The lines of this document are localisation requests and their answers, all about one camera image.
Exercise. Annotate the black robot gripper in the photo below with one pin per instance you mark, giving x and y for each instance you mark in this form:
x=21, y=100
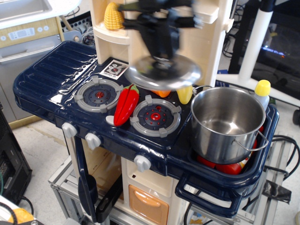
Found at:
x=159, y=23

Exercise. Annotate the steel pot lid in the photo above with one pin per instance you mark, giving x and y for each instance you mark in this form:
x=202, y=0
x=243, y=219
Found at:
x=162, y=74

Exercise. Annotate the stainless steel pot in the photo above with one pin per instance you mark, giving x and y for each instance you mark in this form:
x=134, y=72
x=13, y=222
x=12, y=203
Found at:
x=225, y=124

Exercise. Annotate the cream toy kitchen tower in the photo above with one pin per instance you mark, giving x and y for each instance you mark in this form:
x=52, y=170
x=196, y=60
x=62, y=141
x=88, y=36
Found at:
x=202, y=45

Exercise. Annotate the yellow toy corn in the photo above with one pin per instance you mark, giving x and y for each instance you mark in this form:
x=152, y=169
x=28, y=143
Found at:
x=113, y=18

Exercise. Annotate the orange toy carrot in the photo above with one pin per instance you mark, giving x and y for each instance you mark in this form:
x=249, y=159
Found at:
x=162, y=93

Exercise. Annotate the black white sticker label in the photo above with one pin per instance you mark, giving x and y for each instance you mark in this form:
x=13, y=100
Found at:
x=115, y=69

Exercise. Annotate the yellow toy banana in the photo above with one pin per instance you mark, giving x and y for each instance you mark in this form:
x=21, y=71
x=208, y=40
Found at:
x=185, y=94

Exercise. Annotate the red toy chili pepper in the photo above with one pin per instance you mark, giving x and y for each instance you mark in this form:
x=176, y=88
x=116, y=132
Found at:
x=126, y=104

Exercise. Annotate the grey right stove burner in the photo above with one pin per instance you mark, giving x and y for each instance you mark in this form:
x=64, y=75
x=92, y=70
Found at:
x=155, y=117

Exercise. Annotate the grey stove burner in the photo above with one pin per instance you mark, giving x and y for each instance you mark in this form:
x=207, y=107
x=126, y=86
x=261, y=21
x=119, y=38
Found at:
x=98, y=95
x=155, y=117

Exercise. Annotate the grey left stove burner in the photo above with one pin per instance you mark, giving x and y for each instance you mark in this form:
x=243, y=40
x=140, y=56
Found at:
x=98, y=95

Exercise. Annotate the navy toy kitchen countertop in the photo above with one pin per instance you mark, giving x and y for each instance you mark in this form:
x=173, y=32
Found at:
x=47, y=89

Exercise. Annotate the white pipe stand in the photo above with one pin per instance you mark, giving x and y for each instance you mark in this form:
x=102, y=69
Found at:
x=267, y=46

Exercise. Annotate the yellow capped squeeze bottle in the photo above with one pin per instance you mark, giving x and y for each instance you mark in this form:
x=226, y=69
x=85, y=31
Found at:
x=262, y=91

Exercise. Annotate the grey middle stove knob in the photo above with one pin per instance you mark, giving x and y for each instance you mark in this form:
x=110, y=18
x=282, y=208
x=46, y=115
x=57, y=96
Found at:
x=92, y=140

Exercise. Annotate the grey stove knob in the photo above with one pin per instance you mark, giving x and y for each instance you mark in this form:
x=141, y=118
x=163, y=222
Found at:
x=69, y=130
x=92, y=140
x=142, y=163

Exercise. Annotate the grey right stove knob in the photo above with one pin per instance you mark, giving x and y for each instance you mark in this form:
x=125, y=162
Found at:
x=142, y=163

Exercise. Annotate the grey left stove knob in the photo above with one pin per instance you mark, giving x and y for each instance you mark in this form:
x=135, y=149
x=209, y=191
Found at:
x=69, y=130

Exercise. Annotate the red toy ketchup bottle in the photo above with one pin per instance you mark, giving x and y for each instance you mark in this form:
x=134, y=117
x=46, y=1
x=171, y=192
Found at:
x=229, y=167

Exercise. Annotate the orange toy drawer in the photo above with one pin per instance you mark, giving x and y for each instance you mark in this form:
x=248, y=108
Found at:
x=148, y=206

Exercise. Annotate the navy hanging toy spoon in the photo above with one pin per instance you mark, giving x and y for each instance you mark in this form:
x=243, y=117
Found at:
x=87, y=188

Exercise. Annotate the black oven door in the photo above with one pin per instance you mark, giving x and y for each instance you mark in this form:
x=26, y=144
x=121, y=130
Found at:
x=105, y=206

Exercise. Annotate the black computer case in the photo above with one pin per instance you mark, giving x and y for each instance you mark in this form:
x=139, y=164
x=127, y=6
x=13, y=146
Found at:
x=15, y=173

